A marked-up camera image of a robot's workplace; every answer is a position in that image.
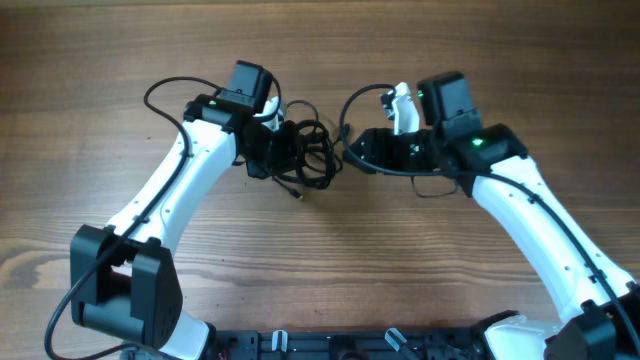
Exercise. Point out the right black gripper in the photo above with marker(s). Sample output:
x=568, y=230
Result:
x=380, y=147

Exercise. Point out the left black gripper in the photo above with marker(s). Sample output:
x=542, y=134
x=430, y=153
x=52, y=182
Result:
x=290, y=132

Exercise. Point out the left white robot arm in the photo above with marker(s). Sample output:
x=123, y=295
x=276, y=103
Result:
x=123, y=278

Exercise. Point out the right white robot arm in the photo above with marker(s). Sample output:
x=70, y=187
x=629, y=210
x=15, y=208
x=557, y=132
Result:
x=436, y=131

